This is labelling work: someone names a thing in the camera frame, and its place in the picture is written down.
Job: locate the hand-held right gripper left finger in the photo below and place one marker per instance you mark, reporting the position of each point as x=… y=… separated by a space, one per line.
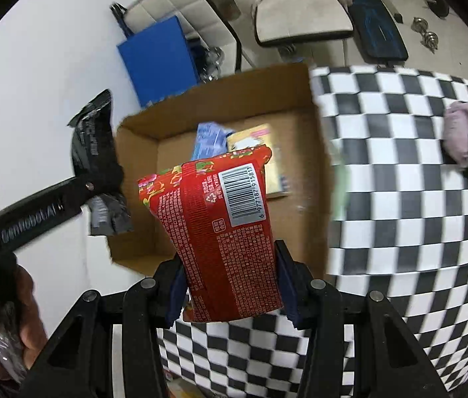
x=175 y=296

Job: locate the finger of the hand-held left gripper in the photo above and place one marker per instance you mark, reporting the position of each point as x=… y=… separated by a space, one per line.
x=43 y=211

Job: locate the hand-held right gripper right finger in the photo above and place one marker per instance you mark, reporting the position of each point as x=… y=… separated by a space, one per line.
x=288 y=288

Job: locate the red snack packet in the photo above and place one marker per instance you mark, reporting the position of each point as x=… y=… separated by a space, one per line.
x=217 y=232

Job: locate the black snack packet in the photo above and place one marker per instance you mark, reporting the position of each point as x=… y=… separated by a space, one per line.
x=93 y=141

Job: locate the brown cardboard box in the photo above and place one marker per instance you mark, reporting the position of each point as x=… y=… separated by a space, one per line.
x=296 y=141

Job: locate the person's left hand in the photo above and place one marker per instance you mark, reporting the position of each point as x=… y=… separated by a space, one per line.
x=30 y=298

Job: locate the yellow packet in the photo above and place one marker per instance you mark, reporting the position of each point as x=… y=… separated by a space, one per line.
x=277 y=174

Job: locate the pale green packet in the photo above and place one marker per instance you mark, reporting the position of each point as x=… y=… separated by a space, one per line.
x=341 y=182

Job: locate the black white checkered cloth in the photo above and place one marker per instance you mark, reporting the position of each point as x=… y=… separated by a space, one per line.
x=404 y=224

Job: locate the light blue packet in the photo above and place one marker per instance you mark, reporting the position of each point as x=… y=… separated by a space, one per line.
x=209 y=141

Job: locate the blue box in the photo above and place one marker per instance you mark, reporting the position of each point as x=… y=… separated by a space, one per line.
x=155 y=62

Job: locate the clear plastic bag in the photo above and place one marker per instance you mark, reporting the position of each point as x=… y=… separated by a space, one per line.
x=212 y=62

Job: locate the purple packet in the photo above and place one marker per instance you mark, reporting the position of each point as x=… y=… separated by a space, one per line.
x=457 y=137

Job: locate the white padded chair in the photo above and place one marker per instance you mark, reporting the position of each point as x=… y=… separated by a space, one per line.
x=175 y=4

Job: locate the beige office chair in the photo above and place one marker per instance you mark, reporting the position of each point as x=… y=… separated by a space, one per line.
x=300 y=16

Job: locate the black weight bench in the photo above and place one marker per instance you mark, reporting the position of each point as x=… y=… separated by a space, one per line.
x=377 y=29

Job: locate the chrome dumbbell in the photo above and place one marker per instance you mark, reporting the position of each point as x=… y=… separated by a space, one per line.
x=424 y=33

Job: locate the black weight plate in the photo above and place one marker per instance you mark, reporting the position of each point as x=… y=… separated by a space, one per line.
x=438 y=2

